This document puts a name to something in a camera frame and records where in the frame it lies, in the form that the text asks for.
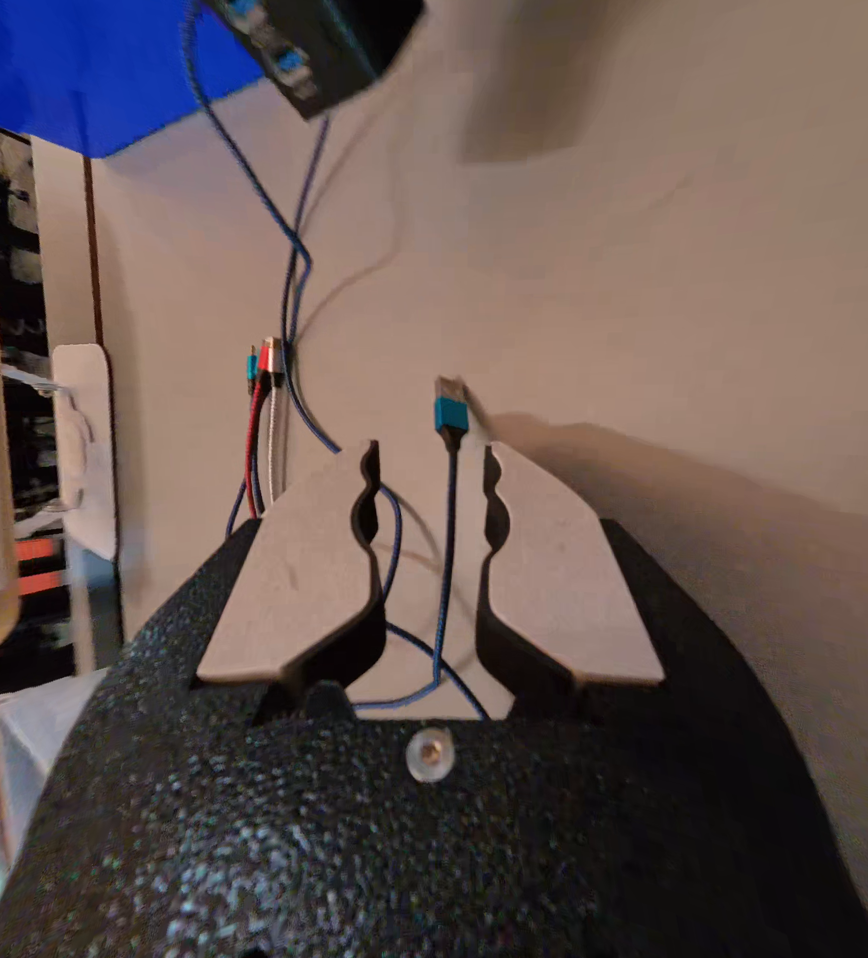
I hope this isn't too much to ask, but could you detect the blue plastic bin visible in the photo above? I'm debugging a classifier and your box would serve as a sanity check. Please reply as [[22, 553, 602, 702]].
[[0, 0, 274, 160]]

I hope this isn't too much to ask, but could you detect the black USB hub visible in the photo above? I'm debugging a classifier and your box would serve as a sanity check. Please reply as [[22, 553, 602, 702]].
[[202, 0, 426, 121]]

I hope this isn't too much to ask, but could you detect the braided multi-head charging cable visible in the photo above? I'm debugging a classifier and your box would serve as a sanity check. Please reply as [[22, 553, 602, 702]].
[[183, 0, 491, 723]]

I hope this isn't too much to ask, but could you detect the grey desk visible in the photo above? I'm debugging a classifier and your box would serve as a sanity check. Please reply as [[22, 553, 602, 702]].
[[30, 0, 868, 958]]

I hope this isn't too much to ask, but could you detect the instruction sheet on stand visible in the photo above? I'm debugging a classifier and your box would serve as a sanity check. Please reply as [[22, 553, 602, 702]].
[[0, 239, 119, 667]]

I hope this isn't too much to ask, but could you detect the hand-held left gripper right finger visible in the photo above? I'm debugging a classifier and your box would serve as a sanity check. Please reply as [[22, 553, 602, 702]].
[[475, 442, 667, 697]]

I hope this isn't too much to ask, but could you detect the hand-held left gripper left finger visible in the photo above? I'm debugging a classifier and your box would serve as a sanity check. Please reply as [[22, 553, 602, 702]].
[[196, 440, 389, 697]]

